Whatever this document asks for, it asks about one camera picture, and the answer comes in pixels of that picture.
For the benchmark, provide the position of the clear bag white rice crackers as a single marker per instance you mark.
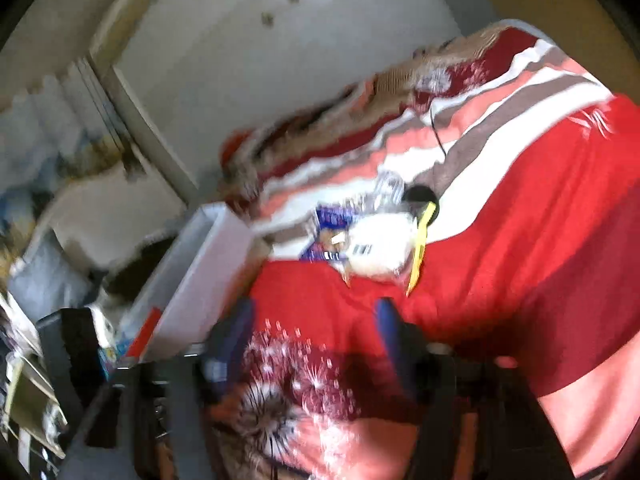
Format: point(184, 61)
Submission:
point(386, 246)

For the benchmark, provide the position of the red striped floral bedspread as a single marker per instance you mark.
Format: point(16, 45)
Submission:
point(532, 260)

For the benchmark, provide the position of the red pillow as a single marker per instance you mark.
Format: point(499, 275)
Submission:
point(232, 145)

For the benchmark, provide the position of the white fabric storage box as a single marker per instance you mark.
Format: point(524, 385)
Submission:
point(191, 283)

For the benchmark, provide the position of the clear plastic bottle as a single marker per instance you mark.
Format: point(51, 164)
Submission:
point(388, 191)

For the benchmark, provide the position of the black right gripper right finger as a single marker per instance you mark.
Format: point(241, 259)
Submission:
point(480, 421)

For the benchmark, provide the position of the blue cookie packet far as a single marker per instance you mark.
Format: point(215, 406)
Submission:
point(331, 225)

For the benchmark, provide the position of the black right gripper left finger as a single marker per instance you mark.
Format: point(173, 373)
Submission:
point(149, 421)

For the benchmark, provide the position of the white wardrobe door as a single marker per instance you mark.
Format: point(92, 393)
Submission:
point(184, 74)

